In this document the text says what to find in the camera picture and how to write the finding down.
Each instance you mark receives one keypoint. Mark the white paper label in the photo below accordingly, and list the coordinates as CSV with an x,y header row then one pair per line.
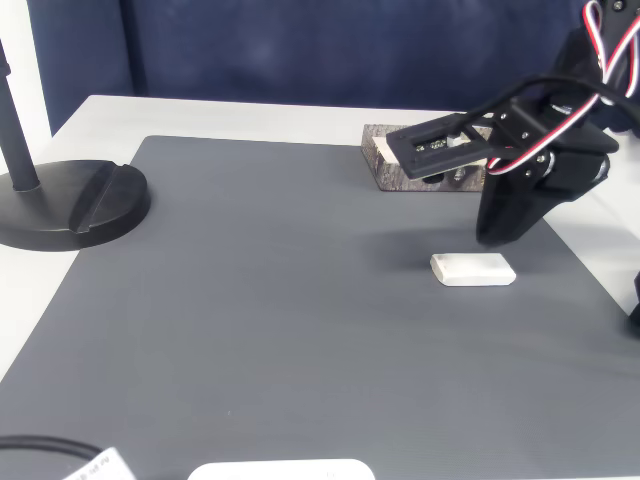
x,y
107,465

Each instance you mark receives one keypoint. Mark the patterned grey cardboard box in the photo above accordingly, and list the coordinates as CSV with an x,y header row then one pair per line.
x,y
395,182

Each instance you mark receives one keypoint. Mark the white eraser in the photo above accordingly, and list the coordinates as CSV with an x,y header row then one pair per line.
x,y
475,270

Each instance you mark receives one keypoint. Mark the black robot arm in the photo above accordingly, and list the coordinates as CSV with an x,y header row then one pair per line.
x,y
575,55

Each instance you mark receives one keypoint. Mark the white rounded device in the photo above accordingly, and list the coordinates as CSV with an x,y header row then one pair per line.
x,y
280,471

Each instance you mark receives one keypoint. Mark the grey desk mat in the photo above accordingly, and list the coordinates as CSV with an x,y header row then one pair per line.
x,y
250,300

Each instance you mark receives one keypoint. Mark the dark blue curtain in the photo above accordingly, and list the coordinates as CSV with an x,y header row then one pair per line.
x,y
300,50

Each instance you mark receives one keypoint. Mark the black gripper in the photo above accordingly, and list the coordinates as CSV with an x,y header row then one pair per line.
x,y
506,202

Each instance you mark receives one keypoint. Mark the black stand with round base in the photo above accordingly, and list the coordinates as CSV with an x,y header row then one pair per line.
x,y
50,210

